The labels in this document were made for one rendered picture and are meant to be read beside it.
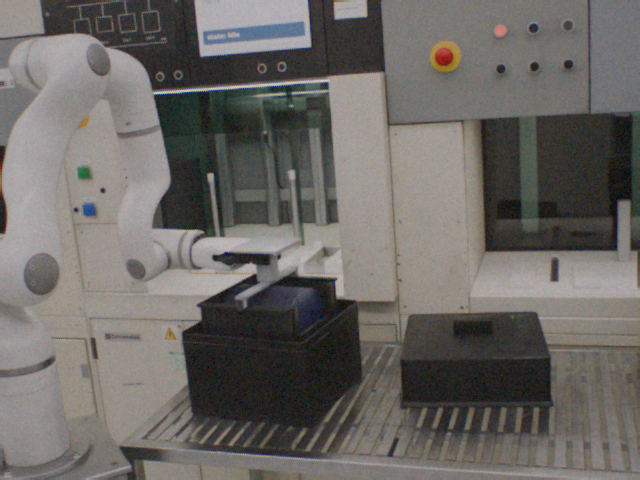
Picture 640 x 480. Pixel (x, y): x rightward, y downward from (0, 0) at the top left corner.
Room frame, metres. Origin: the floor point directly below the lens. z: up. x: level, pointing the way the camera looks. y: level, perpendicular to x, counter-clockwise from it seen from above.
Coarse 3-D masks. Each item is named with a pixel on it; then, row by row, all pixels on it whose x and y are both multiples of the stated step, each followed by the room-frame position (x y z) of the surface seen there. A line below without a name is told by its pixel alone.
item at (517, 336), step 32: (416, 320) 1.68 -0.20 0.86; (448, 320) 1.66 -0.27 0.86; (480, 320) 1.56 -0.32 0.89; (512, 320) 1.63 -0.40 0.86; (416, 352) 1.49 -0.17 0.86; (448, 352) 1.47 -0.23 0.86; (480, 352) 1.46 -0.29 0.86; (512, 352) 1.45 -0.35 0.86; (544, 352) 1.43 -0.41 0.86; (416, 384) 1.45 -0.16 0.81; (448, 384) 1.44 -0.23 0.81; (480, 384) 1.43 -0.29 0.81; (512, 384) 1.42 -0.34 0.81; (544, 384) 1.41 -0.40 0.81
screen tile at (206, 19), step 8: (200, 0) 1.98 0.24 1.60; (240, 0) 1.95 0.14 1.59; (200, 8) 1.98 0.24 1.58; (208, 8) 1.98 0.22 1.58; (216, 8) 1.97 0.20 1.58; (224, 8) 1.96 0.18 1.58; (232, 8) 1.96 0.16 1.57; (240, 8) 1.95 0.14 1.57; (208, 16) 1.98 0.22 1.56; (216, 16) 1.97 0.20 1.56; (224, 16) 1.97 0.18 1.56; (232, 16) 1.96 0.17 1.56; (240, 16) 1.95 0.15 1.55; (248, 16) 1.95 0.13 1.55; (208, 24) 1.98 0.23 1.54
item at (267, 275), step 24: (264, 240) 1.61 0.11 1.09; (288, 240) 1.59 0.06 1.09; (264, 288) 1.54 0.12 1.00; (216, 312) 1.51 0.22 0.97; (240, 312) 1.48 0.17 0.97; (264, 312) 1.46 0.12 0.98; (288, 312) 1.43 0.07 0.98; (336, 312) 1.62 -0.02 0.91; (240, 336) 1.49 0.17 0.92; (264, 336) 1.46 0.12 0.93; (288, 336) 1.44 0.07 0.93
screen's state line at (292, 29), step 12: (276, 24) 1.93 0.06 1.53; (288, 24) 1.92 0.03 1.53; (300, 24) 1.91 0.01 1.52; (204, 36) 1.98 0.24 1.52; (216, 36) 1.97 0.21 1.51; (228, 36) 1.96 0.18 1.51; (240, 36) 1.95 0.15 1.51; (252, 36) 1.95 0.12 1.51; (264, 36) 1.94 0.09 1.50; (276, 36) 1.93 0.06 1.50; (288, 36) 1.92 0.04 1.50; (300, 36) 1.91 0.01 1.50
